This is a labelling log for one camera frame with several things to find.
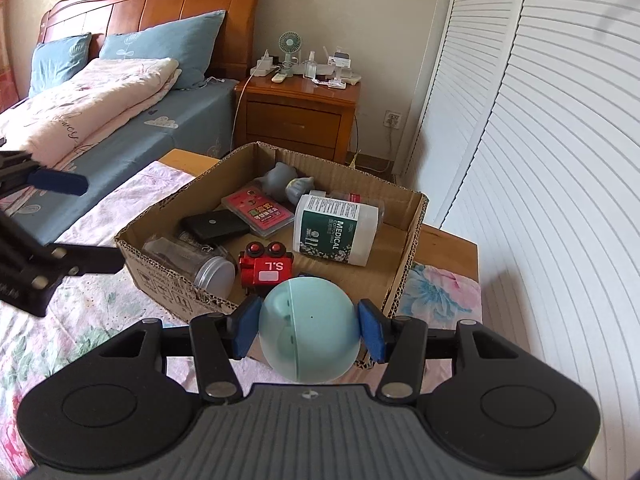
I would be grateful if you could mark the pink folded quilt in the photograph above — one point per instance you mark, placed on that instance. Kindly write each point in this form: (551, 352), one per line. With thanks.
(90, 105)

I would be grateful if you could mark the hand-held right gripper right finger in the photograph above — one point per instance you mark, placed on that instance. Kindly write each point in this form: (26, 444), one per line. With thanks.
(372, 332)

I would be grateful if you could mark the teal egg-shaped case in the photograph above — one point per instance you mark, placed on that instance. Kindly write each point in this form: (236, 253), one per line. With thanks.
(310, 330)

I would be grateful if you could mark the clear plastic jar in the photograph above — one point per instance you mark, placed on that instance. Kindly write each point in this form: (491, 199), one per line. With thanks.
(210, 272)

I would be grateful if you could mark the large blue pillow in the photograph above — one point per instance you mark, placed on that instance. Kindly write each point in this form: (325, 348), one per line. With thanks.
(165, 50)

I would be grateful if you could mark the grey toy elephant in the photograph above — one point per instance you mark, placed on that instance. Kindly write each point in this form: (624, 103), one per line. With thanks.
(277, 180)

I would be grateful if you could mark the small green desk fan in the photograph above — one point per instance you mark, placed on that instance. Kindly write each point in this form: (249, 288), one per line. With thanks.
(289, 45)

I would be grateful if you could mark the clear water bottle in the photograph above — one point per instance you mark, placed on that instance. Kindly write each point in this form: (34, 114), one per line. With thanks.
(352, 197)

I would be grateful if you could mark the cardboard box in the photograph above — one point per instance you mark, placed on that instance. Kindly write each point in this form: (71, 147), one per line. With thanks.
(390, 260)

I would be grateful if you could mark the wooden headboard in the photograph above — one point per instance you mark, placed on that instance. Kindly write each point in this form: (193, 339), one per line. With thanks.
(165, 0)

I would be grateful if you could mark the black electronic device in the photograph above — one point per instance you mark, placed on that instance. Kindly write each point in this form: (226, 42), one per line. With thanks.
(215, 225)

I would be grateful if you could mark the small blue pillow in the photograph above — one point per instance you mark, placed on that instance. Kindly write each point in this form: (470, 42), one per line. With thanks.
(57, 62)

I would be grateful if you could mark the small clear glass jar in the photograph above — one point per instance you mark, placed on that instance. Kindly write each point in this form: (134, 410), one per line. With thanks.
(197, 245)

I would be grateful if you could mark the white display stand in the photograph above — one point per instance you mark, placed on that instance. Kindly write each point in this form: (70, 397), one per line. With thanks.
(340, 67)

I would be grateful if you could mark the white remote control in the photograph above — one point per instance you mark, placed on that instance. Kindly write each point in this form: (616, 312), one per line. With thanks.
(280, 78)

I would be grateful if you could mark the black red toy train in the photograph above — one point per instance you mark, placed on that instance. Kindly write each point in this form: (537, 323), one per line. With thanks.
(265, 272)

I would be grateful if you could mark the red card case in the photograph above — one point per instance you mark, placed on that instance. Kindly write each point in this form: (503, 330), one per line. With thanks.
(260, 210)

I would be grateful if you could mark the blue bed sheet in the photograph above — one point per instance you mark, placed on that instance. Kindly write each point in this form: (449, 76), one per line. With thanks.
(165, 125)

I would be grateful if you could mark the white plastic bottle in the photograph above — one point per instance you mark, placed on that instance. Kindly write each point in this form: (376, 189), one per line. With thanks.
(335, 230)

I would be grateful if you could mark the wooden nightstand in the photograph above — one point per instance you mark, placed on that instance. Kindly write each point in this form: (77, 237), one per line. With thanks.
(295, 120)

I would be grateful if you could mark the wall socket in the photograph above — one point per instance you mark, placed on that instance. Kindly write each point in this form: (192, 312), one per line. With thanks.
(394, 119)

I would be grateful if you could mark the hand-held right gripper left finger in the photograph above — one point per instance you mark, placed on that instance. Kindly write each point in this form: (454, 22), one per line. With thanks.
(247, 327)

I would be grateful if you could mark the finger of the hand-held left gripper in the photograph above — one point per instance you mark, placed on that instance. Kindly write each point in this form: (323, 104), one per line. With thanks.
(57, 181)
(85, 260)

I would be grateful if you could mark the small clear spray bottle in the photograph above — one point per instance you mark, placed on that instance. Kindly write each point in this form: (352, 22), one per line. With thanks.
(310, 66)

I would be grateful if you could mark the grey blue toy figure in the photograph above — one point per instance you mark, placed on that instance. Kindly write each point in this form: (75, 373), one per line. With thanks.
(300, 189)

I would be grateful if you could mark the white louvered closet doors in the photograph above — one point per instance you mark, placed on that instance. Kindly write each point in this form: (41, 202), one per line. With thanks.
(550, 135)

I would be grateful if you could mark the white power strip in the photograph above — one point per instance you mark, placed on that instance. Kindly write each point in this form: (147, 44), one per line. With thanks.
(264, 66)

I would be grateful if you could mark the floral pink blanket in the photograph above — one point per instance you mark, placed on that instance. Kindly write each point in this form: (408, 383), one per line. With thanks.
(85, 320)

